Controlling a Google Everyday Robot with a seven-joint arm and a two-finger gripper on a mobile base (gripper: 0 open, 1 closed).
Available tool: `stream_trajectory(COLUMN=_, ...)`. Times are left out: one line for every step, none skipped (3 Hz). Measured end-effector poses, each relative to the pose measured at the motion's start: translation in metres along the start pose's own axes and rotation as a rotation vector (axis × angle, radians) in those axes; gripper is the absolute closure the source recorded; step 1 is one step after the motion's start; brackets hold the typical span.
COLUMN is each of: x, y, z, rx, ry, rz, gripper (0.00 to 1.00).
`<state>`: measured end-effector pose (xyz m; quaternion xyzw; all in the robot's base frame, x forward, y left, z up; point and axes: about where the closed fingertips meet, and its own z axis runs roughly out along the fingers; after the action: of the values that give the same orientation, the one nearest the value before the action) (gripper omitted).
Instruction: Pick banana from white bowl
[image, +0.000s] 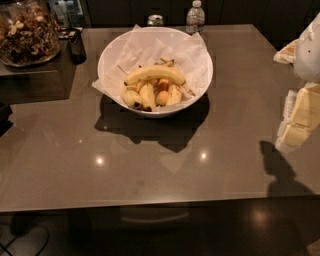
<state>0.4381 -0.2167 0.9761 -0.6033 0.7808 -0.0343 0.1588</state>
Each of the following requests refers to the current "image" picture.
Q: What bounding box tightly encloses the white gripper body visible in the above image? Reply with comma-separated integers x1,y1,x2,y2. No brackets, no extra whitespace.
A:
294,13,320,83

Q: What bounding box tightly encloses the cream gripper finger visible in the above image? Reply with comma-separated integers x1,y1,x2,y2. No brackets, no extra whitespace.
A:
275,82,320,153
273,39,298,64

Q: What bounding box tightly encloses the long yellow banana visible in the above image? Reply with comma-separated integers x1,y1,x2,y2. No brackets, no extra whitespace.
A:
124,65,186,86

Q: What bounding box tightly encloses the small banana right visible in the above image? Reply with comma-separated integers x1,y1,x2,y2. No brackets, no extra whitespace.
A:
166,84,182,106

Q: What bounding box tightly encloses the small banana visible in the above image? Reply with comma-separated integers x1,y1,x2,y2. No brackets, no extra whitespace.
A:
139,83,156,112
166,84,182,106
122,90,142,109

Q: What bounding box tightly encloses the white bowl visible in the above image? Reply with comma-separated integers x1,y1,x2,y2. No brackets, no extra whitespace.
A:
96,26,214,119

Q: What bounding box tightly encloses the small banana middle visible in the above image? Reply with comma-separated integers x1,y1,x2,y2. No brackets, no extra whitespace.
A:
139,83,156,112

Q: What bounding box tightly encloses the small banana left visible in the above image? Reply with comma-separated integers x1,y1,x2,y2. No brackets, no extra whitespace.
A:
122,90,142,109

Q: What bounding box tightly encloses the clear plastic water bottle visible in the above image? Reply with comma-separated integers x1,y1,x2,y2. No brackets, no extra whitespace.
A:
186,0,205,35

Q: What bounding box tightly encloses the orange fruit piece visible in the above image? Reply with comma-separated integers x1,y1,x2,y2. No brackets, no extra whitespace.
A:
155,78,169,106

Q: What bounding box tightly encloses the white paper liner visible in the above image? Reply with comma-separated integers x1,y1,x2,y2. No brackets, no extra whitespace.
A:
91,23,210,114

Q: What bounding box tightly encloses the small black device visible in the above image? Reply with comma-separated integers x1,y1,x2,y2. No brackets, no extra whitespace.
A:
58,28,87,65

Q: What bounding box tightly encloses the black box on table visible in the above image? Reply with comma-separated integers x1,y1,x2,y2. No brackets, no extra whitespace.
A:
0,41,76,104

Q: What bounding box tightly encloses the black cable on floor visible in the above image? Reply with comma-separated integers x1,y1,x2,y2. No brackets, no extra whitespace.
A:
0,223,50,256

